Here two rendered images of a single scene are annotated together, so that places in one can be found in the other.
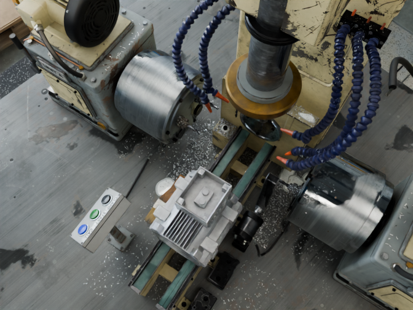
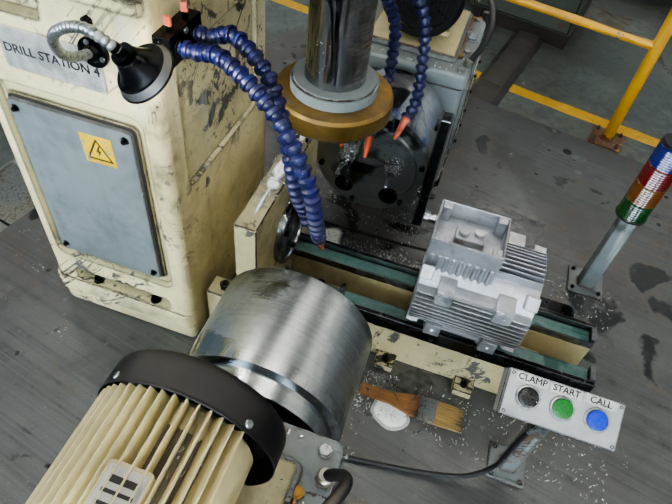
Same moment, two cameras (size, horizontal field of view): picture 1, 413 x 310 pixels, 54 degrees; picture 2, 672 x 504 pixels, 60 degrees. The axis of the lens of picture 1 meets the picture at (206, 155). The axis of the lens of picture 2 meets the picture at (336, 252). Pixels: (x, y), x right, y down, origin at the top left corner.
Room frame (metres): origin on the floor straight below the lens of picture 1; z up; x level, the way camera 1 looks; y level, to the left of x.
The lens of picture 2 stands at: (0.78, 0.56, 1.81)
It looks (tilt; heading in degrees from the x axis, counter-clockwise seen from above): 48 degrees down; 247
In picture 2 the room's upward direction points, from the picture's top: 8 degrees clockwise
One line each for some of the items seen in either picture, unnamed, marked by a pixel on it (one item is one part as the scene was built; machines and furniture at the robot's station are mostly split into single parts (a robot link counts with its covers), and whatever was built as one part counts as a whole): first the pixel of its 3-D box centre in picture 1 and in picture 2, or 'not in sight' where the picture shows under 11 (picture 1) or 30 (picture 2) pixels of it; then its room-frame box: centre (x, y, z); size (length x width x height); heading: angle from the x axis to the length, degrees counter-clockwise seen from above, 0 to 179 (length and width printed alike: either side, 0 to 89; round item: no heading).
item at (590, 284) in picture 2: not in sight; (625, 221); (-0.12, -0.05, 1.01); 0.08 x 0.08 x 0.42; 55
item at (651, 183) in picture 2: not in sight; (658, 173); (-0.12, -0.05, 1.14); 0.06 x 0.06 x 0.04
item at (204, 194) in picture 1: (203, 197); (466, 242); (0.31, 0.01, 1.11); 0.12 x 0.11 x 0.07; 145
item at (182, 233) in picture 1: (196, 218); (474, 283); (0.28, 0.03, 1.02); 0.20 x 0.19 x 0.19; 145
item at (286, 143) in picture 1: (268, 117); (261, 232); (0.62, -0.21, 0.97); 0.30 x 0.11 x 0.34; 55
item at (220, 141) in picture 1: (224, 135); not in sight; (0.62, -0.07, 0.86); 0.07 x 0.06 x 0.12; 55
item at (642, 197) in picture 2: not in sight; (647, 190); (-0.12, -0.05, 1.10); 0.06 x 0.06 x 0.04
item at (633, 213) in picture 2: not in sight; (636, 206); (-0.12, -0.05, 1.05); 0.06 x 0.06 x 0.04
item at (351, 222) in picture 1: (345, 203); (385, 131); (0.31, -0.39, 1.04); 0.41 x 0.25 x 0.25; 55
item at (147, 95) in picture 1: (150, 89); (263, 395); (0.70, 0.17, 1.04); 0.37 x 0.25 x 0.25; 55
